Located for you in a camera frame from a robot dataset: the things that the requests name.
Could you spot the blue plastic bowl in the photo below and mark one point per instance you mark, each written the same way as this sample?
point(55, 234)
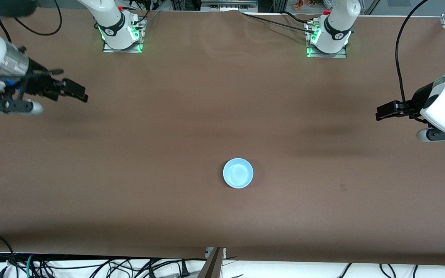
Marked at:
point(238, 173)

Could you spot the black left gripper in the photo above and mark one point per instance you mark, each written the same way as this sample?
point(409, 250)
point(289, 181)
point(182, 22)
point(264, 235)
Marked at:
point(419, 97)

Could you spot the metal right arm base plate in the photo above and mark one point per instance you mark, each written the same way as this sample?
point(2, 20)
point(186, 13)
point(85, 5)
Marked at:
point(139, 44)

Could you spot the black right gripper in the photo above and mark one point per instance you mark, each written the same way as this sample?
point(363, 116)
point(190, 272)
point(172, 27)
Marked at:
point(39, 80)

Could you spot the grey equipment box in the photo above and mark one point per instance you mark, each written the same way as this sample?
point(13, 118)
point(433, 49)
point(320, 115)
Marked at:
point(228, 5)

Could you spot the orange colourful objects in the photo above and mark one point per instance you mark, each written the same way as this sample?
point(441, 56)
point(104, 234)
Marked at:
point(303, 4)

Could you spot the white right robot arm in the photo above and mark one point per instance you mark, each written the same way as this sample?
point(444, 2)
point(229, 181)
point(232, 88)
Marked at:
point(112, 23)

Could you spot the aluminium profile post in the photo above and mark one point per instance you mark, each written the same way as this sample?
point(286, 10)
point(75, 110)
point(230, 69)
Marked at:
point(214, 266)

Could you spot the black power plug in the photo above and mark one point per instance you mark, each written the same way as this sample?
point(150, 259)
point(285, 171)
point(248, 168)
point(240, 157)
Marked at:
point(185, 270)

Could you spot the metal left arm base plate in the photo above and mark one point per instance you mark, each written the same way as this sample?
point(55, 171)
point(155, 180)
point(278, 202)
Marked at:
point(310, 52)

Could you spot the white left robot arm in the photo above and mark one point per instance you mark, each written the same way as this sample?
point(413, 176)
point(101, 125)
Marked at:
point(338, 23)

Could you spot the brown table cover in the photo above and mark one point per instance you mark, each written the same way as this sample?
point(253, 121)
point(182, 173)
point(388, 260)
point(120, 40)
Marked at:
point(245, 96)

